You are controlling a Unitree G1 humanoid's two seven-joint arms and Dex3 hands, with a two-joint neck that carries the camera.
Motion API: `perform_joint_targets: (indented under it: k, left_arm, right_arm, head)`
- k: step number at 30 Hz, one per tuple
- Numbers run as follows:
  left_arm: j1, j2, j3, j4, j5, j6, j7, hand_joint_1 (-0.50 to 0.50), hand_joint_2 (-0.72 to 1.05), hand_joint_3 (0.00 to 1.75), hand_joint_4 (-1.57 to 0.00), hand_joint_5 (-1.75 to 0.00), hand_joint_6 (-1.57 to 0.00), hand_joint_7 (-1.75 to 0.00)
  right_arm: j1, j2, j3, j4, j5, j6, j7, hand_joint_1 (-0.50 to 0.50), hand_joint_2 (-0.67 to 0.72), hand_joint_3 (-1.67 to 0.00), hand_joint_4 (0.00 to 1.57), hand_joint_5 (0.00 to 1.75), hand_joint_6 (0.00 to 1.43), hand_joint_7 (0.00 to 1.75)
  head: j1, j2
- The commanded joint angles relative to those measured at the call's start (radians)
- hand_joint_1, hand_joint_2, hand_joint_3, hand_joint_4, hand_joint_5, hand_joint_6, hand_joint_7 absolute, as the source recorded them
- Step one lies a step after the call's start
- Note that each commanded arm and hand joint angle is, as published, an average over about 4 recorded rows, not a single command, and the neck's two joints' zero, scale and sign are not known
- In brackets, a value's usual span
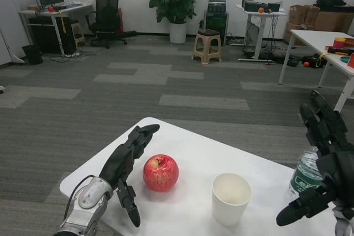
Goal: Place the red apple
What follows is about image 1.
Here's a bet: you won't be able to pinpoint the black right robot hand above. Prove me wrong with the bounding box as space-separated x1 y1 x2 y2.
275 89 354 227

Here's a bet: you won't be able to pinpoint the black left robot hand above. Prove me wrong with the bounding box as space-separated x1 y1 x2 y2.
98 124 160 228

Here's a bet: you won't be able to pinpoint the red apple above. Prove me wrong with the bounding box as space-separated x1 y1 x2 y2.
142 154 180 192

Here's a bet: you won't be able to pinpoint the clear green-label water bottle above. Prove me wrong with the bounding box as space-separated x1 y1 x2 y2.
288 147 324 200

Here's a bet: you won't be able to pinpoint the white paper cup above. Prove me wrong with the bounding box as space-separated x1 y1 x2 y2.
212 172 252 226

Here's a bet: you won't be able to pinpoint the black flat tool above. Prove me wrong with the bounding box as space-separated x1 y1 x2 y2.
327 47 354 56

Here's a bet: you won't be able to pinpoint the pink and yellow cup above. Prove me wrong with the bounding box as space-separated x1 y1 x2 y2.
332 37 346 49

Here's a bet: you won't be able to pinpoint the white work table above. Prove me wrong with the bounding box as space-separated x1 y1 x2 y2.
278 29 354 112

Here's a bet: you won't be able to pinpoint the black trash bin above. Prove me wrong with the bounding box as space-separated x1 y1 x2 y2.
22 44 44 65

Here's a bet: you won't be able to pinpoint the white plant pot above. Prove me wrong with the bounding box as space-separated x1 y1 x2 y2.
168 22 187 44

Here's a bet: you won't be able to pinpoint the small wooden stool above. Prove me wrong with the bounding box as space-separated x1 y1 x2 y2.
70 20 86 48

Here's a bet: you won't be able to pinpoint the low cardboard box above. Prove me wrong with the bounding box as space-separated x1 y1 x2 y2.
283 22 315 46

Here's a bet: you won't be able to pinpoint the large cardboard box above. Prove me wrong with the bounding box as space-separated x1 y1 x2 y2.
314 11 354 34

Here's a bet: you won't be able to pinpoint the black cabinet under desk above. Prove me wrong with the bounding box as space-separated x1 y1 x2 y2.
28 16 76 54

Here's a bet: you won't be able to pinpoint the yellow hanging strip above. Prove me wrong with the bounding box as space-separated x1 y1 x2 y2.
58 10 67 34

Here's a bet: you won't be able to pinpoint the beige plastic stool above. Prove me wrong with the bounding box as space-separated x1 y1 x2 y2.
191 29 222 65

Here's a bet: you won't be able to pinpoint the white standing desk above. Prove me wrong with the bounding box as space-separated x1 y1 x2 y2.
235 3 288 62

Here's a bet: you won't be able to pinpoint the black office chair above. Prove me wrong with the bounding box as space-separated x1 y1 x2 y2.
85 0 138 49

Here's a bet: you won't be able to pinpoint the white partition panel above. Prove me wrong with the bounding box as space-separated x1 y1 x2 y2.
0 0 25 67

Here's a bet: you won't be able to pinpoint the open cardboard box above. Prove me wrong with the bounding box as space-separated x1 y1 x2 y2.
289 4 320 25

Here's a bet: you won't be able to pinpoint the white desk with monitor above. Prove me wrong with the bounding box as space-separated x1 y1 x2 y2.
18 3 93 56

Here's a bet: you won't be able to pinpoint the black computer tower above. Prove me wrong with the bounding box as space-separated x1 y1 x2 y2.
204 11 230 46

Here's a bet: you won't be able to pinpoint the black bag on boxes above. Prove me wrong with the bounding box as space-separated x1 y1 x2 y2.
312 0 347 7

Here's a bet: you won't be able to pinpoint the black stacked equipment cases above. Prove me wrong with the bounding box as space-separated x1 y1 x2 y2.
207 0 227 13

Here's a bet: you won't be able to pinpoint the black devices on desk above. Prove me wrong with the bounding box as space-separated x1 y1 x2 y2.
241 0 280 12

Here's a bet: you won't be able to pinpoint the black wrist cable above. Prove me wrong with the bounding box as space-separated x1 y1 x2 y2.
63 174 96 222

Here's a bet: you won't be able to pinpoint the black floor bag yellow strap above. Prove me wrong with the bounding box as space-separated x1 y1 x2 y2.
301 53 329 69

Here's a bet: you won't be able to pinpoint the floor power strip with cables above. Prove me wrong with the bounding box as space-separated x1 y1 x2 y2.
49 50 81 61

